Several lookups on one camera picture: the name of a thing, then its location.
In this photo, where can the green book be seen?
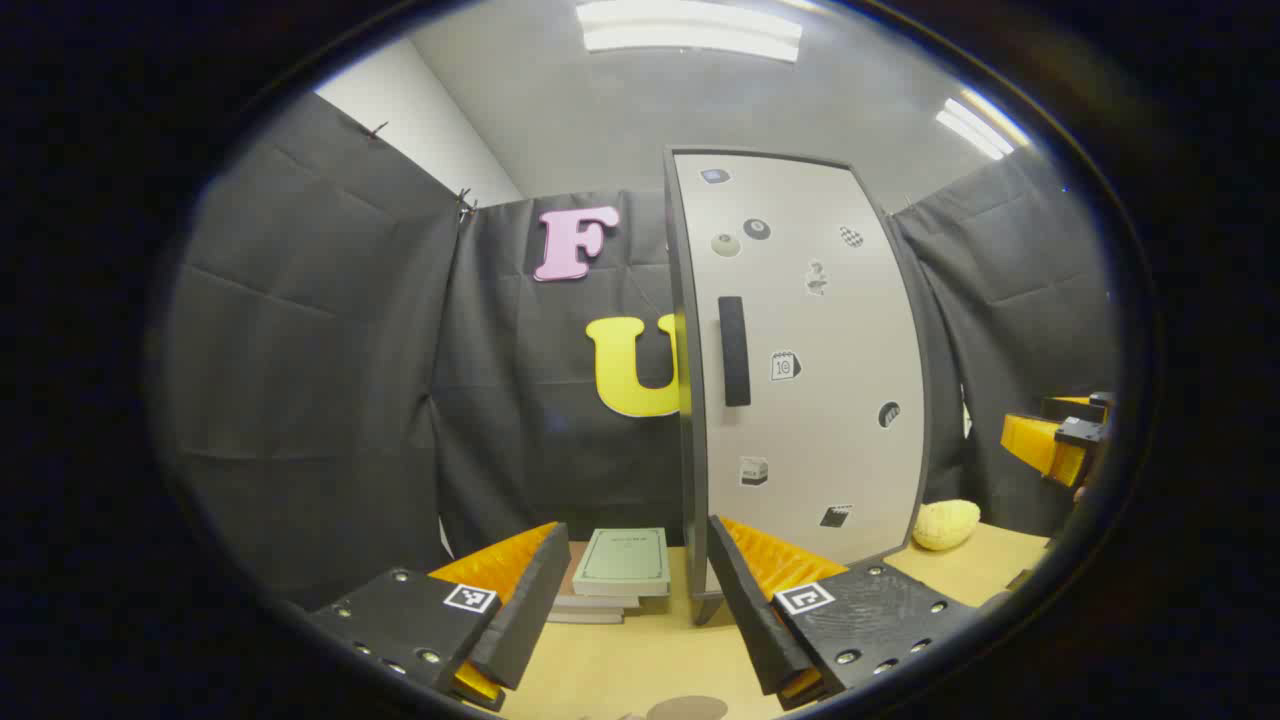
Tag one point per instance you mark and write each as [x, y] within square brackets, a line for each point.
[622, 560]

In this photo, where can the black backdrop cloth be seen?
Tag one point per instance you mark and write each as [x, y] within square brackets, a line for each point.
[320, 350]

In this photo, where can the wide ceiling light panel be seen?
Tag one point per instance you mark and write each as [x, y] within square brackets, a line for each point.
[690, 30]

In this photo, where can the narrow ceiling light panel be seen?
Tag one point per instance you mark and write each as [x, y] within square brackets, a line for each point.
[975, 125]

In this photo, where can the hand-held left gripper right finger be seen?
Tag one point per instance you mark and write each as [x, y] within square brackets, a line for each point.
[750, 610]

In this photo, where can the brown cover book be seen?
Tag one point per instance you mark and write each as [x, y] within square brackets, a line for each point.
[595, 602]
[585, 617]

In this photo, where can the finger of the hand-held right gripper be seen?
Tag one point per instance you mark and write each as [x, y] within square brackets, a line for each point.
[1035, 445]
[1075, 405]

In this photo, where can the light grey cabinet door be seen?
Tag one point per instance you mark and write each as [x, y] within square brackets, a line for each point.
[840, 330]

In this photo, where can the dark grey cabinet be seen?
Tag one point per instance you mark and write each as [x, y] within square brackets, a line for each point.
[692, 450]

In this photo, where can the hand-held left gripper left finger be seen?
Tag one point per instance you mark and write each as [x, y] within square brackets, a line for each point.
[525, 610]

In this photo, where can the yellow knitted object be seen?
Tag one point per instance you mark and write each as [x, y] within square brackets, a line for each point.
[945, 525]

